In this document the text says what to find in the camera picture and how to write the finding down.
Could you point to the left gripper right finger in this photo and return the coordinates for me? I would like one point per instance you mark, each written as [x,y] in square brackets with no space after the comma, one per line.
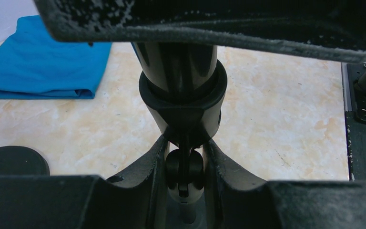
[238,199]

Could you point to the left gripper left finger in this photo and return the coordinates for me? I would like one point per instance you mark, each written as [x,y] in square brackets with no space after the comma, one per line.
[134,198]

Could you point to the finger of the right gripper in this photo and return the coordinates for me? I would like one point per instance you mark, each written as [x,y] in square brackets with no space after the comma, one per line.
[323,29]

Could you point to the black mic stand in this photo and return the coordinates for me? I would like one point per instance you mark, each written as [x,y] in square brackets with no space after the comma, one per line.
[187,126]
[22,161]

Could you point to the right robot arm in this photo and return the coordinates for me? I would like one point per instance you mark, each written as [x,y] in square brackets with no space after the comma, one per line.
[322,29]

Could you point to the blue folded cloth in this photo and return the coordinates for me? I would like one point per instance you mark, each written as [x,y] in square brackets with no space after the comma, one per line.
[35,66]

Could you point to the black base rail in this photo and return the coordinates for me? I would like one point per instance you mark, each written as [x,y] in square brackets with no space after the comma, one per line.
[355,128]

